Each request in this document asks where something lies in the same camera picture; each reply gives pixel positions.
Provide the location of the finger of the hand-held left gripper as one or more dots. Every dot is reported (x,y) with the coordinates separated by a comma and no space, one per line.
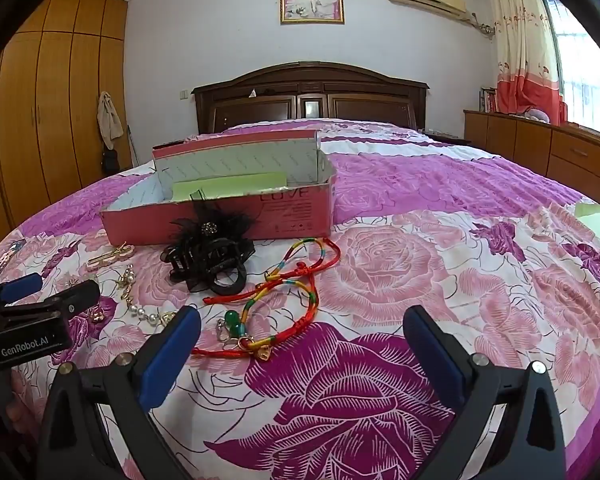
(20,287)
(70,300)

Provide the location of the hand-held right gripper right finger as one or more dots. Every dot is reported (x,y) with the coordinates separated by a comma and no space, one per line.
(435,355)

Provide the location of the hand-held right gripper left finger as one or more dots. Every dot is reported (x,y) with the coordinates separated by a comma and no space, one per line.
(170,355)

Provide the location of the gold drop earring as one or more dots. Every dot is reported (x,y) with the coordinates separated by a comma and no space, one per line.
(126,282)

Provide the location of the gold hair clip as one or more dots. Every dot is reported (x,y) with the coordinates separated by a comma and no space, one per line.
(111,255)

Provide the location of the green bead earrings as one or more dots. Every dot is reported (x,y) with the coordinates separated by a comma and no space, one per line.
(230,317)

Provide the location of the black feather hair clip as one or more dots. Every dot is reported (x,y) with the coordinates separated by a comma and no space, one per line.
(205,252)

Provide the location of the pink cardboard box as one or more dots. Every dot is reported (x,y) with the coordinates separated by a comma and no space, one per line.
(280,215)

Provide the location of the person's left hand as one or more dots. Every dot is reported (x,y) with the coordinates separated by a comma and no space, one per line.
(19,407)

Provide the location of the red striped strip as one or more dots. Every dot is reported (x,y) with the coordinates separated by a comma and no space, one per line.
(7,260)

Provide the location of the small gold earring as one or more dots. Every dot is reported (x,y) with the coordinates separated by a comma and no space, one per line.
(96,316)

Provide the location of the black hanging bag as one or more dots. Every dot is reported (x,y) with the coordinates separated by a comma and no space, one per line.
(111,161)

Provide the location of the thin leaning stick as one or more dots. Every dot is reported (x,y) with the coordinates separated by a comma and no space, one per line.
(129,145)

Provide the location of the light green paper sheet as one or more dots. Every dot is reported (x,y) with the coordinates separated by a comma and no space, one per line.
(590,212)
(230,185)

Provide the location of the wooden wardrobe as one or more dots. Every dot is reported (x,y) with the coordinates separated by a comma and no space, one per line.
(55,110)

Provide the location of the beige hanging cloth bag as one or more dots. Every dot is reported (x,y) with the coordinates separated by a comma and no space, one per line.
(110,120)

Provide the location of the dark wooden nightstand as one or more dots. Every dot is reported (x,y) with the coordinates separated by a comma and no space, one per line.
(445,136)

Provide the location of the low wooden cabinet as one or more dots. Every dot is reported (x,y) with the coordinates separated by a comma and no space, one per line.
(530,145)

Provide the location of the row of books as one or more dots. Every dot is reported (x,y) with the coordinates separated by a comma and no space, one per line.
(489,100)

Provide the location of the grey plush pillow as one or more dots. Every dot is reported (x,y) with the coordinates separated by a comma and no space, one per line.
(536,114)

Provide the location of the dark wooden headboard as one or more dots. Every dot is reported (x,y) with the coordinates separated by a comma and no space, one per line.
(310,82)

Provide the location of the cream and red curtain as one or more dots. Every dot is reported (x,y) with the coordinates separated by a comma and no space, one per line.
(525,60)

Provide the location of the window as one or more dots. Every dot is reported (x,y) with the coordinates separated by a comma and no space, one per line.
(585,70)

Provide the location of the air conditioner pipe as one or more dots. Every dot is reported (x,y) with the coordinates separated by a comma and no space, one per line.
(482,27)

